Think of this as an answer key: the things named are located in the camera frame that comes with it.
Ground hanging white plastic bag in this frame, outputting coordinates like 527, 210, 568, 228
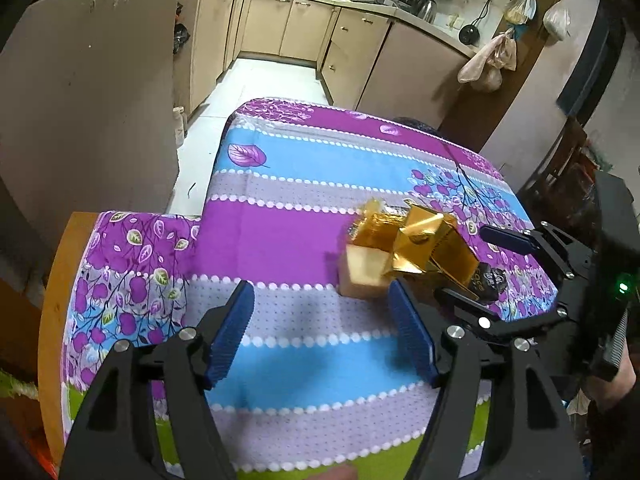
542, 0, 572, 42

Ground small beige box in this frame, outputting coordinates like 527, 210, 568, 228
340, 242, 393, 299

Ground dark round stool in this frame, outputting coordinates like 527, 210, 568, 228
390, 116, 444, 139

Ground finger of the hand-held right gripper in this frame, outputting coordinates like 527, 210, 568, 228
479, 223, 582, 282
434, 285, 569, 347

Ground beige refrigerator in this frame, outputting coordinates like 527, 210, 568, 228
0, 0, 184, 261

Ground small gold foil box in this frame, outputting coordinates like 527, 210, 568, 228
349, 198, 407, 252

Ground person's right hand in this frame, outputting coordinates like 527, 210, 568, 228
582, 355, 640, 414

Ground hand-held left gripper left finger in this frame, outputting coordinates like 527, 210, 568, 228
59, 280, 256, 480

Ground floral striped tablecloth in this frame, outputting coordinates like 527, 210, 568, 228
60, 97, 560, 478

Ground hanging yellowish plastic bag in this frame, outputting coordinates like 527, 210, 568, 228
502, 0, 539, 26

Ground dark wooden chair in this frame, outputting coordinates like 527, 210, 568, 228
520, 117, 592, 207

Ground large gold foil box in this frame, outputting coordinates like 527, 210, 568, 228
384, 202, 484, 304

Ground beige kitchen cabinets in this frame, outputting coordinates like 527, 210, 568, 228
172, 0, 477, 132

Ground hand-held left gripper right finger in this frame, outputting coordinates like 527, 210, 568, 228
387, 279, 586, 480

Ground black snack packet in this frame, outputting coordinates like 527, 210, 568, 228
470, 262, 511, 304

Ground wooden table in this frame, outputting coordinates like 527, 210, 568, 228
37, 211, 99, 462

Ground hanging plastic bags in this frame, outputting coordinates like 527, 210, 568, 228
457, 27, 519, 92

